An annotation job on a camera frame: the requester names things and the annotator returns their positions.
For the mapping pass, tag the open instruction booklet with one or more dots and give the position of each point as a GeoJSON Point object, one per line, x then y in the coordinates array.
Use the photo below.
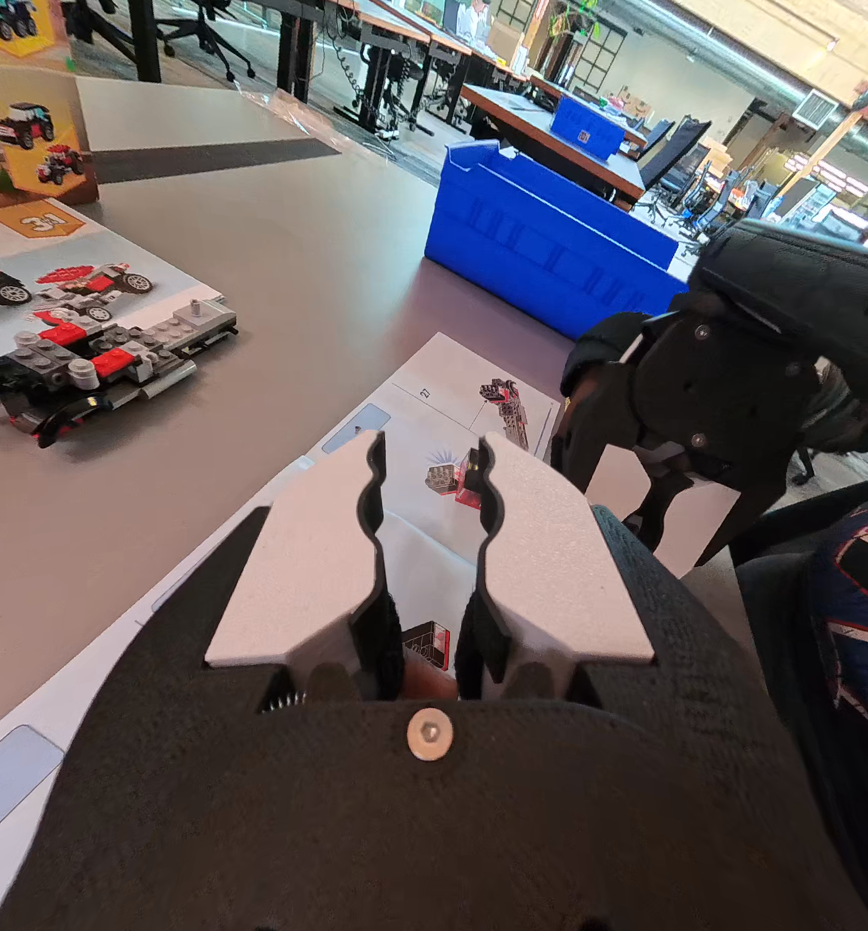
{"type": "Point", "coordinates": [419, 567]}

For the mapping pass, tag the black office chair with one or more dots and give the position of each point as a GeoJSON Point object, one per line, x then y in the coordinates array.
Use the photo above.
{"type": "Point", "coordinates": [674, 153]}
{"type": "Point", "coordinates": [205, 29]}

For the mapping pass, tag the person's left hand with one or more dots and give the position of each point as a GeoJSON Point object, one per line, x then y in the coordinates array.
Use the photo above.
{"type": "Point", "coordinates": [427, 684]}

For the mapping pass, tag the silver ventilation duct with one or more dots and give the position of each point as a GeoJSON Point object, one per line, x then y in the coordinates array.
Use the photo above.
{"type": "Point", "coordinates": [768, 81]}

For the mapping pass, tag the closed instruction booklet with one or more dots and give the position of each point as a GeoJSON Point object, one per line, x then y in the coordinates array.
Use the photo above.
{"type": "Point", "coordinates": [12, 247]}

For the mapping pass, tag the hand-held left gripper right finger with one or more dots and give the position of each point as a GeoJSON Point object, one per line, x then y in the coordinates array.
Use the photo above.
{"type": "Point", "coordinates": [557, 574]}

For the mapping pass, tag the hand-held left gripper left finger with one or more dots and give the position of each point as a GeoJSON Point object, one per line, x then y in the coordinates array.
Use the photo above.
{"type": "Point", "coordinates": [303, 574]}

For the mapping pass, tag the long wooden desk row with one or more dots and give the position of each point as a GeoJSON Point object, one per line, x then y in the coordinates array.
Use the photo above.
{"type": "Point", "coordinates": [397, 29]}

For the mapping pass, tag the blue labelled storage bin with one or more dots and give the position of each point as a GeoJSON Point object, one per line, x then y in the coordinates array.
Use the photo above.
{"type": "Point", "coordinates": [587, 127]}

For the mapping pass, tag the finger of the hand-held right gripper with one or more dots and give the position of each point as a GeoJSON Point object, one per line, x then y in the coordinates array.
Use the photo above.
{"type": "Point", "coordinates": [616, 480]}
{"type": "Point", "coordinates": [696, 524]}

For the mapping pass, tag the grey red toy truck model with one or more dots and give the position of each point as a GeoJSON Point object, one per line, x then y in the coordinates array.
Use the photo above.
{"type": "Point", "coordinates": [99, 356]}

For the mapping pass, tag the wooden background desk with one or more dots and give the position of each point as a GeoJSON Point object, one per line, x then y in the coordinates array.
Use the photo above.
{"type": "Point", "coordinates": [521, 116]}

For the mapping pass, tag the person's dark blue patterned shirt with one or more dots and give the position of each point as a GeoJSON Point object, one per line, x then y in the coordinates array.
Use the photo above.
{"type": "Point", "coordinates": [863, 582]}

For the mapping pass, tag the blue plastic bin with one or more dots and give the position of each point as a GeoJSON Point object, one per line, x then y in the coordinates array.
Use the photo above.
{"type": "Point", "coordinates": [550, 247]}

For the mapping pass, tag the person's right forearm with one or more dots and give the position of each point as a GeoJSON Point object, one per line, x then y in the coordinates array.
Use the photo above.
{"type": "Point", "coordinates": [852, 414]}

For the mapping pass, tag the yellow-edged toy set box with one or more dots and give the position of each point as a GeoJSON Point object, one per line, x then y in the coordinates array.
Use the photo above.
{"type": "Point", "coordinates": [27, 109]}

